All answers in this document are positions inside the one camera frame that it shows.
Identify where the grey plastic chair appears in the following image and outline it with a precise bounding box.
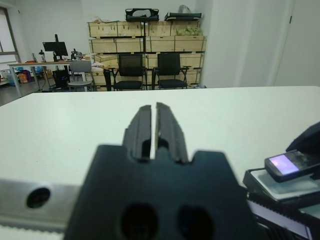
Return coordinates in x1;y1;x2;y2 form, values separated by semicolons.
67;60;96;93

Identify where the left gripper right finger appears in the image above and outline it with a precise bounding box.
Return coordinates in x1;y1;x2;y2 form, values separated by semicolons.
154;101;189;165

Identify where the large frosted window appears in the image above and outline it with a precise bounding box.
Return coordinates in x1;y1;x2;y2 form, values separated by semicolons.
0;6;22;65

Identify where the black mesh office chair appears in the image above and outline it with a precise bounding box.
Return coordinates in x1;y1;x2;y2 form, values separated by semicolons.
152;51;191;90
112;53;148;91

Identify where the white door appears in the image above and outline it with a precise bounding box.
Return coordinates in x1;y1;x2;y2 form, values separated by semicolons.
273;0;320;88

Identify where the black carry case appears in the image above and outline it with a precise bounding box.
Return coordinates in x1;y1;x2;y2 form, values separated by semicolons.
124;7;161;22

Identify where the black computer monitor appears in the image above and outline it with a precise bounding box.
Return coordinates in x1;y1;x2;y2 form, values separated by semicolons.
42;34;69;62

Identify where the black computer tower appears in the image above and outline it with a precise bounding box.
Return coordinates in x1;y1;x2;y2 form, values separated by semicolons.
51;69;70;89

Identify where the black box base white inlay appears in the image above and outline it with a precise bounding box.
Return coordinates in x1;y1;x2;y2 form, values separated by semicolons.
242;167;320;203

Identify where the black box lid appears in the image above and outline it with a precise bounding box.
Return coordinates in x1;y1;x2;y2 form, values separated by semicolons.
247;193;316;240

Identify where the green plastic bags bundle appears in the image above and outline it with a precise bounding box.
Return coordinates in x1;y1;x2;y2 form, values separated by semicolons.
175;25;204;37

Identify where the black flat case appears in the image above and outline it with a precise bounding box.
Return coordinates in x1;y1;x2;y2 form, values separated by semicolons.
163;11;203;22

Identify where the black leaning folded panel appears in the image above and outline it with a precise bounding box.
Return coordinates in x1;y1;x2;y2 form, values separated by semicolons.
103;68;113;92

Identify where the white desk wooden top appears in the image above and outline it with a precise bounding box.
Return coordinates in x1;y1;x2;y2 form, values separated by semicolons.
7;59;73;98

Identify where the colourful bags pile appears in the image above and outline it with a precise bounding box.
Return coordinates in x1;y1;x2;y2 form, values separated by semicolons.
15;69;33;84

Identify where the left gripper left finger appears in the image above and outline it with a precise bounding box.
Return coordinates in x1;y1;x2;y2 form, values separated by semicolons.
122;104;153;162

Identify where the grey plastic bag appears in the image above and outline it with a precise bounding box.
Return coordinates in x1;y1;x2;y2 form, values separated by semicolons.
177;4;193;14

